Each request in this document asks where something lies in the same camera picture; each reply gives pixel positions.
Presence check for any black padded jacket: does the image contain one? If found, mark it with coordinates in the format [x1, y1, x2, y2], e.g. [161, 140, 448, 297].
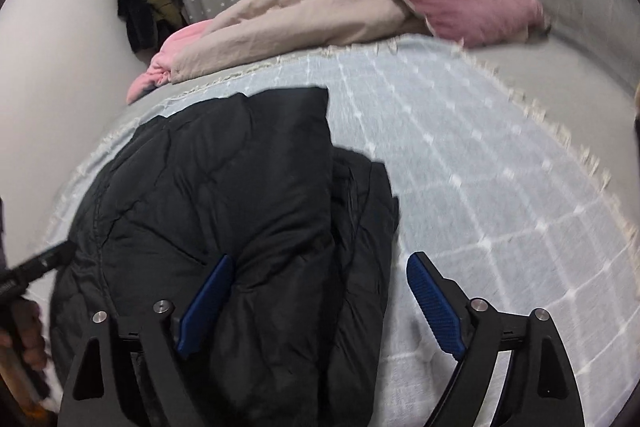
[47, 86, 401, 427]

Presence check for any grey bed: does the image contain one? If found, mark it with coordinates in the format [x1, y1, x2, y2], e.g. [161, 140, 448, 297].
[122, 32, 640, 172]

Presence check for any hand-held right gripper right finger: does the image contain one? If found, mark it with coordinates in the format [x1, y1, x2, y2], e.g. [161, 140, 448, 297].
[406, 252, 586, 427]

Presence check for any person's left hand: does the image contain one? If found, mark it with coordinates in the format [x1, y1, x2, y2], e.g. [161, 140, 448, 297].
[0, 299, 49, 373]

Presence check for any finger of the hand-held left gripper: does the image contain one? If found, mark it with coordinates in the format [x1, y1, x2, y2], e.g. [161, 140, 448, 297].
[0, 241, 78, 295]

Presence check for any light blue checked fringed blanket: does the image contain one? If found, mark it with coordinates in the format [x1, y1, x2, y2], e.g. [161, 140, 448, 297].
[42, 34, 640, 427]

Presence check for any pink and cream clothes pile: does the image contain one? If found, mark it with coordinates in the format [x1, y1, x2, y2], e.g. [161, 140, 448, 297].
[126, 0, 431, 104]

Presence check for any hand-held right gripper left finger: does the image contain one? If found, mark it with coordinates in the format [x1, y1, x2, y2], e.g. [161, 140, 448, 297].
[57, 254, 236, 427]

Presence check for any dark hanging garment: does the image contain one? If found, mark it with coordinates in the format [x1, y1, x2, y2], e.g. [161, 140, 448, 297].
[117, 0, 189, 54]

